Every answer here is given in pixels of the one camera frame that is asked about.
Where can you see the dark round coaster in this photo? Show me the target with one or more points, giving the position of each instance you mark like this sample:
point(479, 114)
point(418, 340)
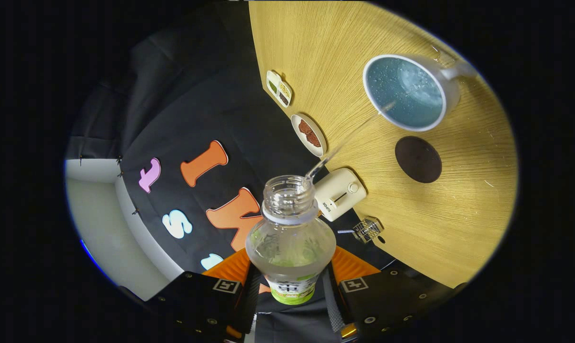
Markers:
point(418, 159)

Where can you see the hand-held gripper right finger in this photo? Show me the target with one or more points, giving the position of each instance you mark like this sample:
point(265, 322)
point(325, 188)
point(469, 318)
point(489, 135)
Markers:
point(332, 305)

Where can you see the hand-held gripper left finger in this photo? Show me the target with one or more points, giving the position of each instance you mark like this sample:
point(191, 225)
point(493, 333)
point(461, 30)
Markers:
point(249, 305)

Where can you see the clear plastic juice bottle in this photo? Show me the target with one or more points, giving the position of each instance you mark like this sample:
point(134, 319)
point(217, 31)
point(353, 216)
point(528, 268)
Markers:
point(290, 238)

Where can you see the black backdrop cloth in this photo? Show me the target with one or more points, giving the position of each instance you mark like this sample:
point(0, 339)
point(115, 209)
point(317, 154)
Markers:
point(197, 95)

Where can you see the wooden table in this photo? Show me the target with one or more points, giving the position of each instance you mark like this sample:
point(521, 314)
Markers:
point(325, 47)

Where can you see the white divided condiment dish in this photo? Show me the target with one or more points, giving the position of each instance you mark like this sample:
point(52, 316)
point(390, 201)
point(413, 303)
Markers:
point(279, 88)

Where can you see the white round plate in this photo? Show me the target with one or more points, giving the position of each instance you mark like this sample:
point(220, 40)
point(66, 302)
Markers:
point(296, 120)

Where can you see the white cup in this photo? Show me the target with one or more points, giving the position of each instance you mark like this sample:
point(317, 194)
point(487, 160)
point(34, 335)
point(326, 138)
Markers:
point(452, 95)

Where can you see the brown meat piece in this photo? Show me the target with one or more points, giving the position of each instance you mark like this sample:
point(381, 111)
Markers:
point(314, 139)
point(305, 127)

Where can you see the cream toaster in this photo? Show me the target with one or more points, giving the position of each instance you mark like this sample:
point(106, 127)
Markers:
point(340, 193)

